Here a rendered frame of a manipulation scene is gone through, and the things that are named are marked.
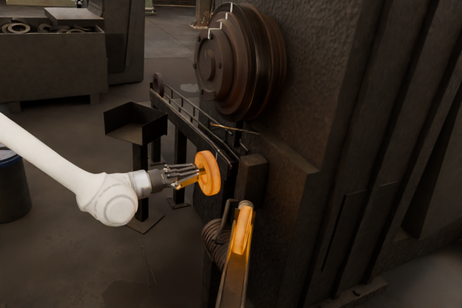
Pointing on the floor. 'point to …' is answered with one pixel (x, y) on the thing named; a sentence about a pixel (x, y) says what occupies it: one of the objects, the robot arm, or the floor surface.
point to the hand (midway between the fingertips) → (206, 168)
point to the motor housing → (213, 262)
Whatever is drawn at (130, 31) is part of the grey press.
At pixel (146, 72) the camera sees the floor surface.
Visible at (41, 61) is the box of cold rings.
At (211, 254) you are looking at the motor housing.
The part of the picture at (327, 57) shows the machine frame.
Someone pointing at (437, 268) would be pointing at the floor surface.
